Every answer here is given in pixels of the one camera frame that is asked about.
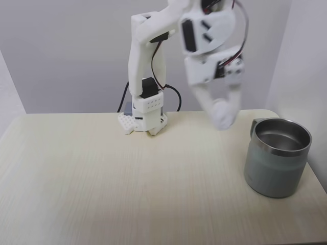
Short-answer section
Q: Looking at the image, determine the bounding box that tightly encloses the white dressing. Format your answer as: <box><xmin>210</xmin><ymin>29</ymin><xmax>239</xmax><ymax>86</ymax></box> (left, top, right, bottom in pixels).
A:
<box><xmin>213</xmin><ymin>100</ymin><xmax>235</xmax><ymax>131</ymax></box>

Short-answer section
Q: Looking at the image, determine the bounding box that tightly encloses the green steel-lined mug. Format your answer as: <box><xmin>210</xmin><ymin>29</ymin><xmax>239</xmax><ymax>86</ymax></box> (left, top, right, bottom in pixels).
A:
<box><xmin>243</xmin><ymin>117</ymin><xmax>313</xmax><ymax>200</ymax></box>

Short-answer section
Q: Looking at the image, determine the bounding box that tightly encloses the black power cable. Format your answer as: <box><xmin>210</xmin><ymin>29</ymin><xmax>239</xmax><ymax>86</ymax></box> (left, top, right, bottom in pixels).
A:
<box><xmin>163</xmin><ymin>84</ymin><xmax>182</xmax><ymax>113</ymax></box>
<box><xmin>116</xmin><ymin>81</ymin><xmax>130</xmax><ymax>113</ymax></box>

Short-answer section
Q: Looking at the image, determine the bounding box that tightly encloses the red and black shoulder wire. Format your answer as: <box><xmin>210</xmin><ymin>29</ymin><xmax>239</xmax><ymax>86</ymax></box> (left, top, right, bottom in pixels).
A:
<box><xmin>150</xmin><ymin>38</ymin><xmax>167</xmax><ymax>90</ymax></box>

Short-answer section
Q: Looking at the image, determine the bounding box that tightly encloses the red and black wrist wire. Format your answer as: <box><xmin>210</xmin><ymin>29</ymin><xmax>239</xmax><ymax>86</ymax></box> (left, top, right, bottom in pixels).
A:
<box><xmin>201</xmin><ymin>0</ymin><xmax>250</xmax><ymax>67</ymax></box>

